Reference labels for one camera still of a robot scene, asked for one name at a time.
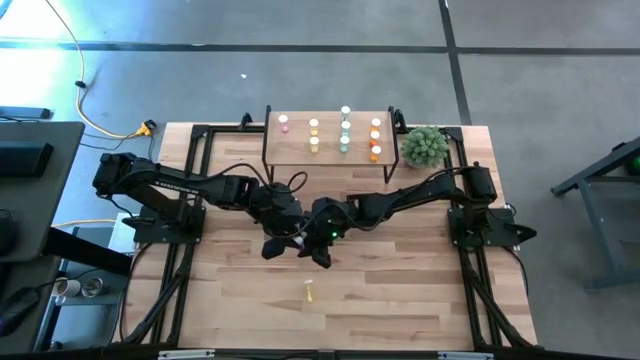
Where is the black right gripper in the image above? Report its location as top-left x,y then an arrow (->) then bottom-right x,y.
299,197 -> 357,270

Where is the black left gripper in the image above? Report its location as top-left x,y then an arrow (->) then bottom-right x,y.
249,182 -> 307,261

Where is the potted green succulent plant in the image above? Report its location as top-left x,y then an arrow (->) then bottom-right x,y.
399,125 -> 450,170

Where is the white box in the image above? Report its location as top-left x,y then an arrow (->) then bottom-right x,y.
107,212 -> 142,256

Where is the black diagonal desk beam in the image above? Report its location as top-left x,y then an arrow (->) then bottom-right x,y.
43,227 -> 134,277

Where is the shiny metal cup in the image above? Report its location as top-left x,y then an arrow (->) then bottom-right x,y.
81,276 -> 105,299

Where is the paper cup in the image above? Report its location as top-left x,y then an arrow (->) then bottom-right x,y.
53,277 -> 82,300

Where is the black desk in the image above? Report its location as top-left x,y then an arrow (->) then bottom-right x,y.
0,121 -> 86,264

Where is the black box device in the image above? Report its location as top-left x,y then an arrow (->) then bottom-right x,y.
0,141 -> 55,179

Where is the grey metal stand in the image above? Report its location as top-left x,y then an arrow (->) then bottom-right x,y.
551,136 -> 640,291

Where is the black flat device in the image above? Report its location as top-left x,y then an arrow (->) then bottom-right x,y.
0,105 -> 53,121

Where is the wooden shelf black metal frame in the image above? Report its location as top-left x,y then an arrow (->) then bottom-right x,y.
260,103 -> 400,185

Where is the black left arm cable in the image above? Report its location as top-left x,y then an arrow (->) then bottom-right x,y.
207,162 -> 309,196

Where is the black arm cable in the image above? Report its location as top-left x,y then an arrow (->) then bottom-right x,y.
207,162 -> 309,196
264,167 -> 484,240

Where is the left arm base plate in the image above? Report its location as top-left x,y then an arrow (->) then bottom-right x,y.
122,202 -> 207,246

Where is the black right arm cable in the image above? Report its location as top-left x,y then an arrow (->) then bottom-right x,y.
264,167 -> 484,240

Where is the black aluminium table frame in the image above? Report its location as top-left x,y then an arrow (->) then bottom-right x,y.
118,112 -> 540,351

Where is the yellow power cable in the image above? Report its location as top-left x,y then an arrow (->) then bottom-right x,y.
43,0 -> 154,140
51,218 -> 117,229

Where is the silver metal bracket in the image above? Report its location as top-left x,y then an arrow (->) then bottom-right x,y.
158,350 -> 216,360
438,351 -> 495,360

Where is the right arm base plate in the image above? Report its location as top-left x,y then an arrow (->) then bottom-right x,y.
446,203 -> 539,250

